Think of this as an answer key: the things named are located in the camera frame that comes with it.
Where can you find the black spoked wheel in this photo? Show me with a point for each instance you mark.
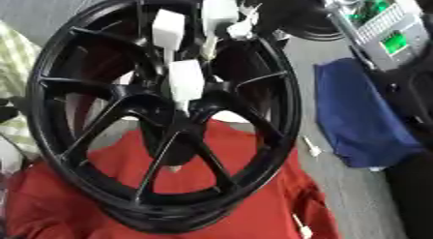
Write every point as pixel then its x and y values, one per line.
pixel 141 101

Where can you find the blue fabric bag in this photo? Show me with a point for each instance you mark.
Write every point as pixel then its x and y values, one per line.
pixel 361 117

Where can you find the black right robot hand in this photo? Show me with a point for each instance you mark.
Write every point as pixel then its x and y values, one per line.
pixel 287 10

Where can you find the white pin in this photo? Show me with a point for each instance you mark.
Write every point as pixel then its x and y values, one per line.
pixel 242 28
pixel 312 148
pixel 302 226

